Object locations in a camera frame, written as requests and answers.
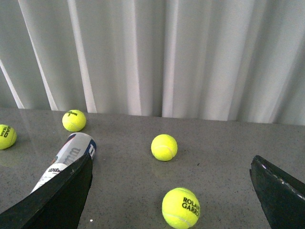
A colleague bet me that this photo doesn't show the Head Team tennis ball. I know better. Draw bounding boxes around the Head Team tennis ball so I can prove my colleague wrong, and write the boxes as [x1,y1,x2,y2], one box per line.
[0,124,17,150]

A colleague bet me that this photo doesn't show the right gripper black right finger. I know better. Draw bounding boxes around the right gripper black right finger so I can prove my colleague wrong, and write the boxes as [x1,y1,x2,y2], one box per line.
[250,155,305,229]

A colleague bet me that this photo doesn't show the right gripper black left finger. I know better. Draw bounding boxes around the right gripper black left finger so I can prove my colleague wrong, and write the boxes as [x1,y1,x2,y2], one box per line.
[0,155,92,229]

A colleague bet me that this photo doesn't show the plain yellow tennis ball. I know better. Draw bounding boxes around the plain yellow tennis ball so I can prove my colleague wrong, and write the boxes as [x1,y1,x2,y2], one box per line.
[151,134,178,161]

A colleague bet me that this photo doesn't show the white pleated curtain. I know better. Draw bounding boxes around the white pleated curtain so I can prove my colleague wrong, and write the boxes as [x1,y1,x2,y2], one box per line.
[0,0,305,125]

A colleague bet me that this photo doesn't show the Roland Garros tennis ball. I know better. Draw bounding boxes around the Roland Garros tennis ball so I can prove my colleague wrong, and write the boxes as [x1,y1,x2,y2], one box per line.
[162,187,201,229]

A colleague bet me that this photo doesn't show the clear Wilson tennis ball can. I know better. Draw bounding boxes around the clear Wilson tennis ball can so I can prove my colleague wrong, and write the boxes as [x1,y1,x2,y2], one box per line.
[31,132,97,193]

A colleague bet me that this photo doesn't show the Wilson tennis ball near curtain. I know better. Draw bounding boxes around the Wilson tennis ball near curtain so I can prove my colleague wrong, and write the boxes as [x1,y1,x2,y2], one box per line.
[62,110,87,132]

